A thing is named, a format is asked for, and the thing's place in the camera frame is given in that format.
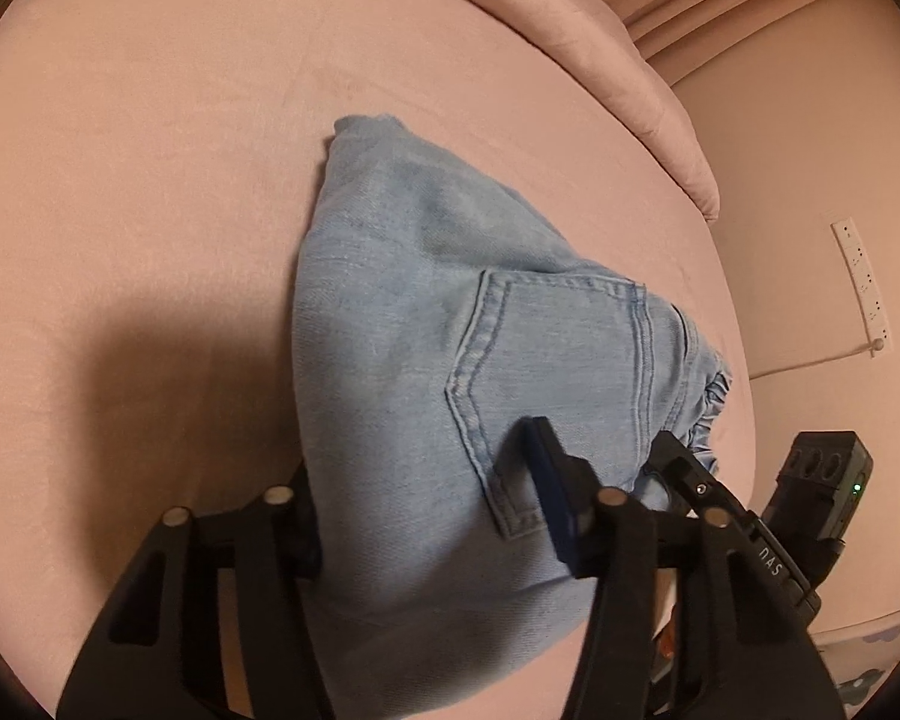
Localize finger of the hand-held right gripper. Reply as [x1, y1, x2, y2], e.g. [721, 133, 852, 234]
[645, 430, 824, 627]

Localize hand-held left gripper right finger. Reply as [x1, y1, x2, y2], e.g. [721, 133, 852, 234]
[521, 416, 845, 720]

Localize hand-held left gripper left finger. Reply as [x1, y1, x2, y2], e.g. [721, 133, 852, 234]
[55, 465, 338, 720]

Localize light blue denim pants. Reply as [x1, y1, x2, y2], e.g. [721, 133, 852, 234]
[291, 114, 736, 720]

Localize patterned floor mat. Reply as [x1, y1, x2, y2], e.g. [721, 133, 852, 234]
[810, 600, 900, 720]

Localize white power strip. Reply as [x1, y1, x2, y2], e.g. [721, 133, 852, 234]
[831, 217, 892, 338]

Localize pink bed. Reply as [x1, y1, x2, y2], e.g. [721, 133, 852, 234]
[0, 0, 758, 720]

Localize pink blanket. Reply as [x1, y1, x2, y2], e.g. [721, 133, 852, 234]
[330, 0, 722, 224]

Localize white power cable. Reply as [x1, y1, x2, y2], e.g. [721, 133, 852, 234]
[746, 339, 887, 385]

